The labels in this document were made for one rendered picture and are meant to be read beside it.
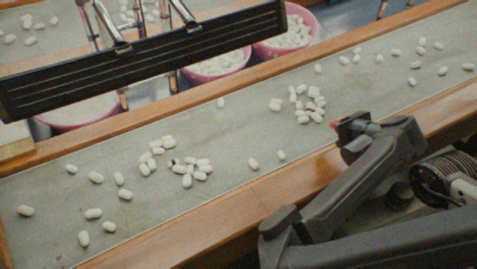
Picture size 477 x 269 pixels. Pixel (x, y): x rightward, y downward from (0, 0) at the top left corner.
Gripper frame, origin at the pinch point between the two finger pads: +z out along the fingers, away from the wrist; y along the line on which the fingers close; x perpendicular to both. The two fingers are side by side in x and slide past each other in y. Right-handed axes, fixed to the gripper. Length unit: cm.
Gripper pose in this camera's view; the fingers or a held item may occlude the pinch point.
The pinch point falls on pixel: (331, 124)
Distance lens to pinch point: 106.0
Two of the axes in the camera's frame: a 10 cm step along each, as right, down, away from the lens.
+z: -4.2, -1.7, 8.9
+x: 2.7, 9.1, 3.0
